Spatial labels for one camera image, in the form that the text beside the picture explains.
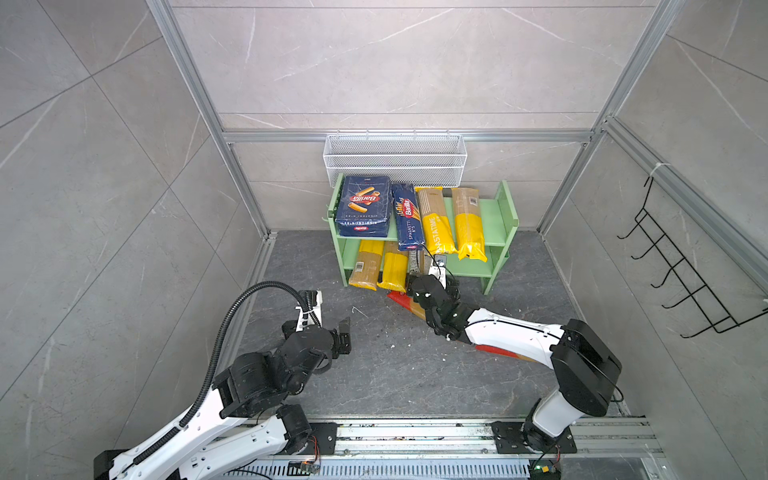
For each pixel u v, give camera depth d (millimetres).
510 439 732
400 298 968
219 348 424
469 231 795
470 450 730
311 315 535
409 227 791
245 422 439
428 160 1006
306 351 440
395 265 903
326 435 731
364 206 816
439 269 718
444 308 655
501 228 851
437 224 797
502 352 565
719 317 588
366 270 900
